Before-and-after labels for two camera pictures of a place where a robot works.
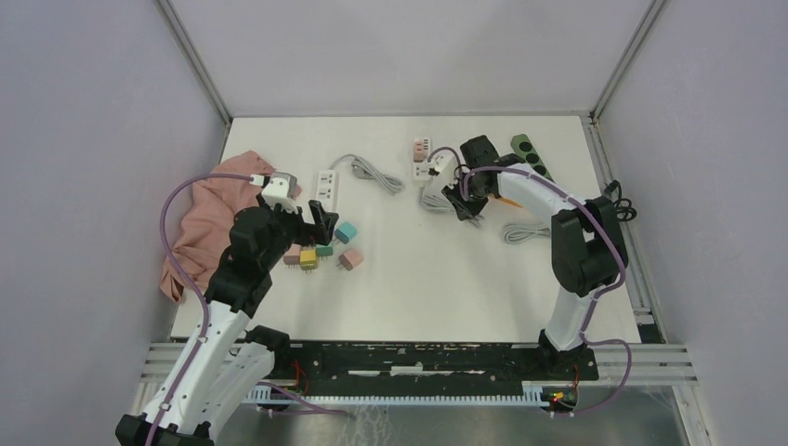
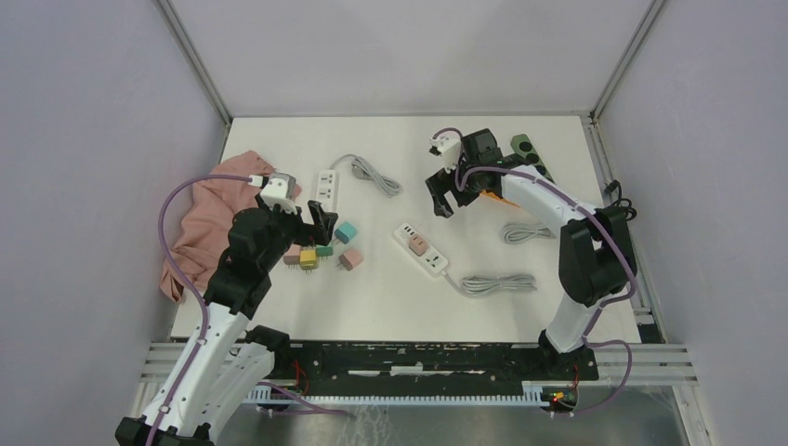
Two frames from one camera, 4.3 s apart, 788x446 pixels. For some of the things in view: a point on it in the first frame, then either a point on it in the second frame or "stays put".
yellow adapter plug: (308, 260) stays put
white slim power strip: (421, 168) to (432, 262)
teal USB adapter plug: (346, 232) stays put
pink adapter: (418, 150) to (418, 244)
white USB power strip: (325, 190) stays put
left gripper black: (323, 223) stays put
